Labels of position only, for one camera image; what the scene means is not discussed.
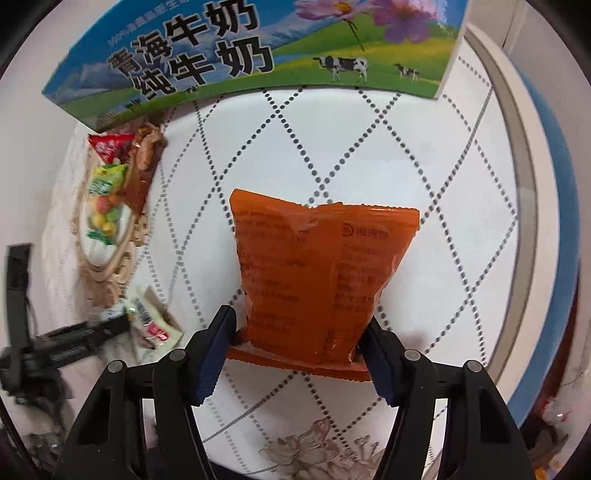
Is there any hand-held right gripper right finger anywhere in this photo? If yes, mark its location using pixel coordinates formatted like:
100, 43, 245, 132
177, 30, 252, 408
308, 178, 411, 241
355, 318, 536, 480

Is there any brown snack packet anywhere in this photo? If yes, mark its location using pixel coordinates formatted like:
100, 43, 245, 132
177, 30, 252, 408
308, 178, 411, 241
124, 124, 167, 217

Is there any white bread packet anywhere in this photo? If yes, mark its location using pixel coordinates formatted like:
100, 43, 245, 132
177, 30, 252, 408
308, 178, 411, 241
124, 286, 184, 363

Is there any green candy packet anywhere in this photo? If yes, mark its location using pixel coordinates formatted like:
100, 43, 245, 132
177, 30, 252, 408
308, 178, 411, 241
87, 162, 132, 243

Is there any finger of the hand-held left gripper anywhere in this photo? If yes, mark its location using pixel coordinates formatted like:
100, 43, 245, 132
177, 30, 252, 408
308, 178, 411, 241
55, 316, 132, 367

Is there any printed blue cardboard box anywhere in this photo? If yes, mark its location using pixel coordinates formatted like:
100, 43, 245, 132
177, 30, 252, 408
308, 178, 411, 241
41, 0, 467, 132

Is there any white diamond pattern quilt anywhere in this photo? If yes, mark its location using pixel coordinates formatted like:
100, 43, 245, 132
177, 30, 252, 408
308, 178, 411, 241
37, 25, 541, 480

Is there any red snack packet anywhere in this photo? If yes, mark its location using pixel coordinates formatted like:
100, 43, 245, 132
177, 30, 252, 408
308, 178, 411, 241
89, 133, 136, 164

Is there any blue bedsheet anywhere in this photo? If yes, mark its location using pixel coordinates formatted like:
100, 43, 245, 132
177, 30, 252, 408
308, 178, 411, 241
505, 60, 581, 418

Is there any orange snack packet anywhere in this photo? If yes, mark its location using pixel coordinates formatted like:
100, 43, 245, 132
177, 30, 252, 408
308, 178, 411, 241
228, 188, 421, 383

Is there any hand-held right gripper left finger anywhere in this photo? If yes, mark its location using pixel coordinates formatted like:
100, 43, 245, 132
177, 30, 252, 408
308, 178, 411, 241
53, 305, 238, 480

